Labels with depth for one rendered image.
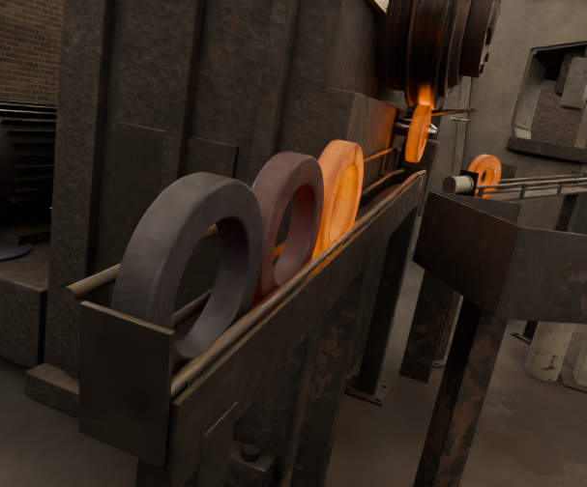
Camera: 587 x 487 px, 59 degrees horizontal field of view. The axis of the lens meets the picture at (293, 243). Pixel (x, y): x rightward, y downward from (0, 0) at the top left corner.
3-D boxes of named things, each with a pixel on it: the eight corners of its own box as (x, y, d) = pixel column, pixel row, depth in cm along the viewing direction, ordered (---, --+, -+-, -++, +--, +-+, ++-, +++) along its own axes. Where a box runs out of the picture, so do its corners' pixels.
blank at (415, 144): (412, 108, 130) (425, 110, 129) (423, 99, 143) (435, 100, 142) (400, 167, 137) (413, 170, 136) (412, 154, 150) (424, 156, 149)
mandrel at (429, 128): (376, 119, 146) (371, 132, 145) (375, 110, 142) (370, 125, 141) (438, 129, 140) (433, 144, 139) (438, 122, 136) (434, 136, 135)
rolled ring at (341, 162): (317, 208, 63) (292, 202, 64) (325, 292, 78) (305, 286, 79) (365, 115, 73) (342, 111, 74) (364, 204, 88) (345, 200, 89)
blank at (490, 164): (468, 206, 184) (476, 208, 181) (460, 168, 175) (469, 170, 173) (496, 182, 189) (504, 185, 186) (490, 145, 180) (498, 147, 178)
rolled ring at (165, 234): (275, 160, 48) (243, 154, 49) (149, 209, 31) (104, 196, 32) (255, 334, 54) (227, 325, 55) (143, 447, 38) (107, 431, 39)
